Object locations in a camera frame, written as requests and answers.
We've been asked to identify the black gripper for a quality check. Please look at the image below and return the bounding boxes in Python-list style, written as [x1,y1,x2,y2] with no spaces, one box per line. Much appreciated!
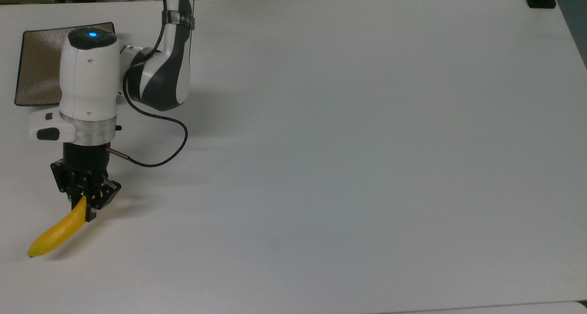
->
[50,142,122,223]

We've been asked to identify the yellow banana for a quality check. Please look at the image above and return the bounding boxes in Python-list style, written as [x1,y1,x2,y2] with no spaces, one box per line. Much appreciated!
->
[27,196,89,259]

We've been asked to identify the square brown ceramic plate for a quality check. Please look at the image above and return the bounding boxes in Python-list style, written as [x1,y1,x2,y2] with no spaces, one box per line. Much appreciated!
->
[14,22,116,107]

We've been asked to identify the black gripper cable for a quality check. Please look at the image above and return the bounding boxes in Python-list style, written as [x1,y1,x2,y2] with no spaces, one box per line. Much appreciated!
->
[105,25,189,168]

